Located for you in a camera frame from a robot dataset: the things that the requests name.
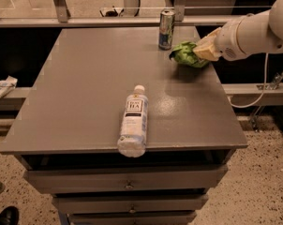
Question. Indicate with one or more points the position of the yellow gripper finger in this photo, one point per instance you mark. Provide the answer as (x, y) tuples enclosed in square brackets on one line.
[(207, 50), (212, 35)]

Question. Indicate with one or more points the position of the green rice chip bag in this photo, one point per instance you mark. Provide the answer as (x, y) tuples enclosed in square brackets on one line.
[(183, 54)]

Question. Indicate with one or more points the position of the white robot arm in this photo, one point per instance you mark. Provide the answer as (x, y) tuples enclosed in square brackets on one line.
[(244, 36)]

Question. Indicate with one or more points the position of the redbull can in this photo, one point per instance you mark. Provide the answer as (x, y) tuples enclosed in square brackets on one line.
[(166, 27)]

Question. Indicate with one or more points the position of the white tea bottle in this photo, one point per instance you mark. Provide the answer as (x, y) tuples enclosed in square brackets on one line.
[(132, 140)]

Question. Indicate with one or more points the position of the grey drawer cabinet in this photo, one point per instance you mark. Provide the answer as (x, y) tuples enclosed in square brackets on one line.
[(118, 134)]

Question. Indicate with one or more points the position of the black shoe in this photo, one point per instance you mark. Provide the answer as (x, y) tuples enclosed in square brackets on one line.
[(9, 216)]

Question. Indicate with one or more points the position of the metal railing frame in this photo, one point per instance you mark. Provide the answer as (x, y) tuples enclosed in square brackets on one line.
[(100, 13)]

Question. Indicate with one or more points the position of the white packet on rail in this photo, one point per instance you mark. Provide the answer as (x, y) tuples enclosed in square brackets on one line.
[(7, 86)]

